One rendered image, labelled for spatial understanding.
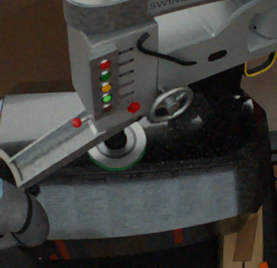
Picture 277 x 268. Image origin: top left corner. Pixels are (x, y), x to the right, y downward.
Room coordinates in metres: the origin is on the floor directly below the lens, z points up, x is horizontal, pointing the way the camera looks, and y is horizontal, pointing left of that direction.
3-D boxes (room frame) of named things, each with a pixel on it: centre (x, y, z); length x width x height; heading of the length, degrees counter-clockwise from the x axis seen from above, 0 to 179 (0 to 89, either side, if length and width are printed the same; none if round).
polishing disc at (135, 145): (0.99, 0.08, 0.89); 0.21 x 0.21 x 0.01
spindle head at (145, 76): (1.02, 0.01, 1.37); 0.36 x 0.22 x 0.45; 117
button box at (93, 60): (0.85, 0.09, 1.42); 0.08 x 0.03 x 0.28; 117
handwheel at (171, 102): (0.93, -0.08, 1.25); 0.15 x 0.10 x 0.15; 117
